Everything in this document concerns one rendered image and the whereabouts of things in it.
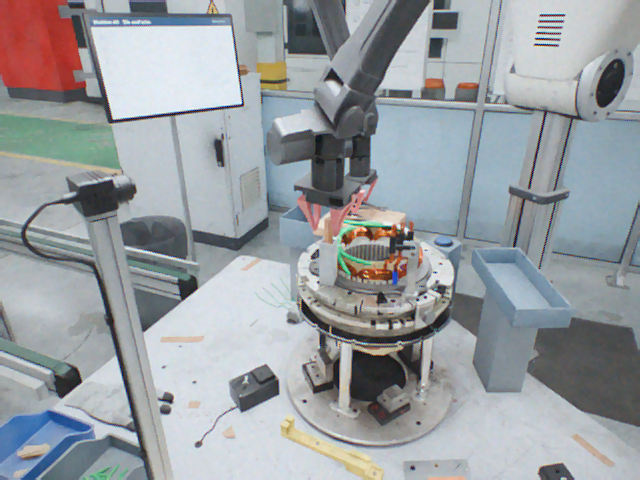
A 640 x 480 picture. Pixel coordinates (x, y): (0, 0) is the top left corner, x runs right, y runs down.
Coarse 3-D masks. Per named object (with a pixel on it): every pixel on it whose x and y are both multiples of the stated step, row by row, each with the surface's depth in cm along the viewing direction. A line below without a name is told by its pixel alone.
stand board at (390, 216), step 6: (354, 204) 131; (360, 210) 127; (366, 210) 127; (378, 210) 127; (390, 210) 127; (324, 216) 123; (348, 216) 123; (366, 216) 123; (372, 216) 123; (378, 216) 123; (384, 216) 123; (390, 216) 123; (396, 216) 123; (402, 216) 123; (396, 222) 120; (402, 222) 123; (318, 228) 117; (318, 234) 118
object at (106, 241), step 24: (96, 240) 52; (120, 240) 54; (96, 264) 55; (120, 264) 55; (120, 288) 56; (120, 312) 57; (120, 336) 58; (144, 360) 61; (144, 384) 63; (144, 408) 64; (144, 432) 66; (168, 456) 70
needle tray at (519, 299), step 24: (480, 264) 102; (504, 264) 107; (528, 264) 101; (504, 288) 98; (528, 288) 98; (552, 288) 91; (504, 312) 90; (528, 312) 85; (552, 312) 85; (480, 336) 106; (504, 336) 96; (528, 336) 96; (480, 360) 107; (504, 360) 99; (528, 360) 99; (504, 384) 102
